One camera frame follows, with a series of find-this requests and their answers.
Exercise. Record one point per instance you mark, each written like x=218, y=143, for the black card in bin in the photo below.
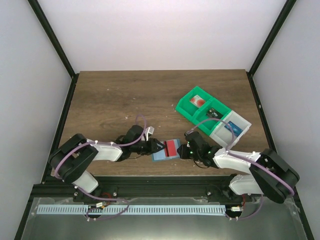
x=214, y=114

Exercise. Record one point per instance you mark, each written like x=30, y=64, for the green bin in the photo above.
x=209, y=126
x=190, y=104

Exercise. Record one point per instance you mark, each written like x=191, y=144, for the red white card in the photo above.
x=170, y=148
x=197, y=101

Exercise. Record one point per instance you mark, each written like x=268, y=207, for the metal base plate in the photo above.
x=261, y=220

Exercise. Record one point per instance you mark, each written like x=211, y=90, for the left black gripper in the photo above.
x=150, y=145

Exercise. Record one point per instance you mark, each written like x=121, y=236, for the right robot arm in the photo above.
x=261, y=173

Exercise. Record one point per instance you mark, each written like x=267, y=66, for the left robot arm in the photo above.
x=71, y=160

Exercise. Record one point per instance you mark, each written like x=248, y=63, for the black frame post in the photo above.
x=276, y=27
x=44, y=22

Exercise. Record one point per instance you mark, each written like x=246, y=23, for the black frame post left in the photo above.
x=44, y=22

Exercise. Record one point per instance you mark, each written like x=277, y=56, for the white bin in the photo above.
x=224, y=137

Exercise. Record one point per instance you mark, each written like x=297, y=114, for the black frame post right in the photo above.
x=276, y=27

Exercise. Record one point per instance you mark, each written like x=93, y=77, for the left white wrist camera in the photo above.
x=148, y=132

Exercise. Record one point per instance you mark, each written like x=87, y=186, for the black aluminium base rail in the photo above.
x=212, y=188

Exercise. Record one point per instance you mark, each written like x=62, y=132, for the blue card in bin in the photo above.
x=236, y=130

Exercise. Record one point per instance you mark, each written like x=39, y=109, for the green bin middle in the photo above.
x=209, y=126

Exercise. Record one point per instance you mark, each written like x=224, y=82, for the green bin far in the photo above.
x=190, y=104

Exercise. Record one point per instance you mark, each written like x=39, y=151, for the white slotted cable duct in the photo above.
x=72, y=209

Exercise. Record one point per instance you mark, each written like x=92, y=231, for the blue card holder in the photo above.
x=160, y=156

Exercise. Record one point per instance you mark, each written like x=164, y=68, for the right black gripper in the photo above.
x=189, y=149

